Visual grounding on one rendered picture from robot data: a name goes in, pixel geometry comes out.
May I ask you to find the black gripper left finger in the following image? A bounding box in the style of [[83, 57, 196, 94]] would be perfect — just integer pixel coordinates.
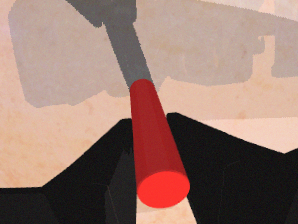
[[0, 117, 137, 224]]

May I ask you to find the red peg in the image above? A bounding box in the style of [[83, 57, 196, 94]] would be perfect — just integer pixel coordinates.
[[130, 79, 189, 208]]

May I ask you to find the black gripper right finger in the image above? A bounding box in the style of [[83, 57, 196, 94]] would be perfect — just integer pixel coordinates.
[[166, 112, 298, 224]]

